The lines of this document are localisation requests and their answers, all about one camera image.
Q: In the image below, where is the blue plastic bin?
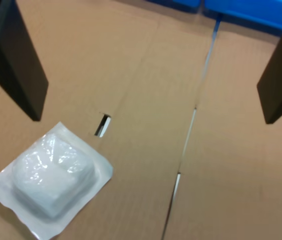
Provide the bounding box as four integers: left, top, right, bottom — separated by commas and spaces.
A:
155, 0, 204, 15
204, 0, 282, 35

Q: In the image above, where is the cotton pack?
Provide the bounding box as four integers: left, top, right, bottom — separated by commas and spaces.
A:
0, 121, 114, 240

